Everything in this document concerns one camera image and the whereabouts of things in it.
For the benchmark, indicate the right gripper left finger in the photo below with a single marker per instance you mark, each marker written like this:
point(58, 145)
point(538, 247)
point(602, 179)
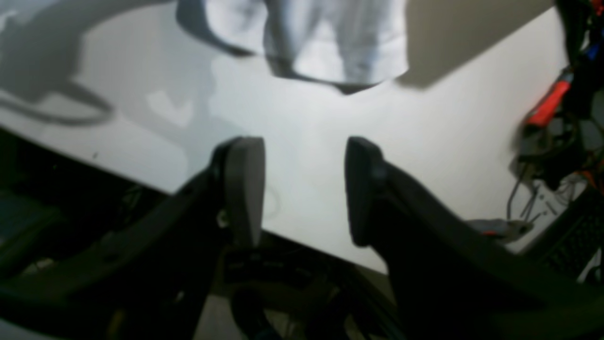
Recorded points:
point(150, 280)

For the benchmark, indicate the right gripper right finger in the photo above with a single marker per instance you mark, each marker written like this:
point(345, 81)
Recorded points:
point(450, 282)

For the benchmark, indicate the white t-shirt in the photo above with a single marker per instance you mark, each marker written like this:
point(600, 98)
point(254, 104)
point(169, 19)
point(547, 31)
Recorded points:
point(349, 44)

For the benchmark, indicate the red grey pliers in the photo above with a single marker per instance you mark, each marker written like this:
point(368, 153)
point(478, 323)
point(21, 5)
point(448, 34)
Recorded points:
point(501, 231)

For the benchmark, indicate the orange handled tool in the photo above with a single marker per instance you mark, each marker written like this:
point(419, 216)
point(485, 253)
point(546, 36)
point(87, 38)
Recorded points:
point(542, 114)

